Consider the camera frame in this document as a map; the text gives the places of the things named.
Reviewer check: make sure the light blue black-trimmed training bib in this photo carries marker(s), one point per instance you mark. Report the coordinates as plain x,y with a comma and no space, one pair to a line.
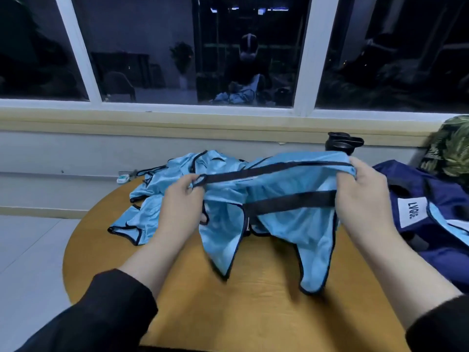
285,201

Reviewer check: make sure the person's left hand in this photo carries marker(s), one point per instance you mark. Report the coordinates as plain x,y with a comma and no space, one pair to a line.
178,208

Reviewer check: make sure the crumpled light blue training bib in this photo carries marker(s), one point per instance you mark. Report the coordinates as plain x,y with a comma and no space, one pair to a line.
155,186

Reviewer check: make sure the person's left forearm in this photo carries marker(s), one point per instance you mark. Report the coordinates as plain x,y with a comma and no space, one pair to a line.
110,300

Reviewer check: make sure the green camouflage cloth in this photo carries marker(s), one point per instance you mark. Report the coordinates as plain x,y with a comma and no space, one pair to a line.
450,150

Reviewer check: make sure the beige window sill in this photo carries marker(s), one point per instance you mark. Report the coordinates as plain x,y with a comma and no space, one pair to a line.
183,124

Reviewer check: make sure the person's right thumb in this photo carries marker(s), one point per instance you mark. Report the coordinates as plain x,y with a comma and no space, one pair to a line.
357,166

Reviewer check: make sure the white window frame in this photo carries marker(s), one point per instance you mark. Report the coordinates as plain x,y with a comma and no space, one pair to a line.
311,69

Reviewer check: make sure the person's right hand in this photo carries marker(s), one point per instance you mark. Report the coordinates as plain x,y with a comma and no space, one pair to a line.
366,205

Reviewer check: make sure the navy bag with white label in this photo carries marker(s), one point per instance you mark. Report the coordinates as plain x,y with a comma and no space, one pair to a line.
445,249

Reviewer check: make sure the person's left thumb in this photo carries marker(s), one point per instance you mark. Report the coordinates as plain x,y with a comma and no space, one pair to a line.
193,181

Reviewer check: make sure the person's right forearm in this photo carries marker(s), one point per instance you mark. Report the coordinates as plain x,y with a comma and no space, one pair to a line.
414,285

